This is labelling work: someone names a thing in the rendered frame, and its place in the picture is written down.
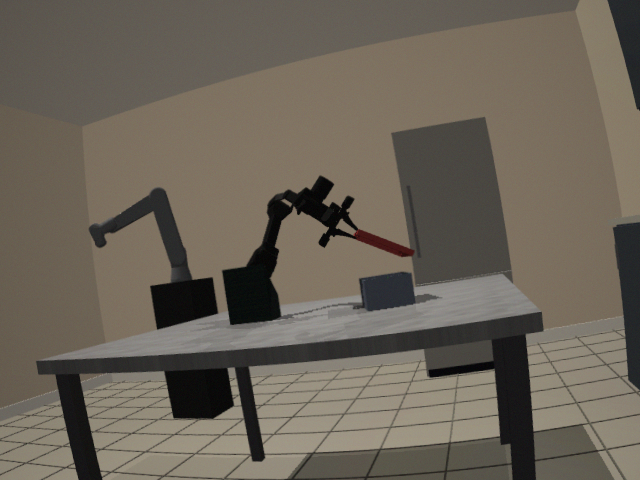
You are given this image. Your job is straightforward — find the red rectangular lid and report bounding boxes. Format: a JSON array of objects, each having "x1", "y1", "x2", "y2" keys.
[{"x1": 354, "y1": 229, "x2": 415, "y2": 257}]

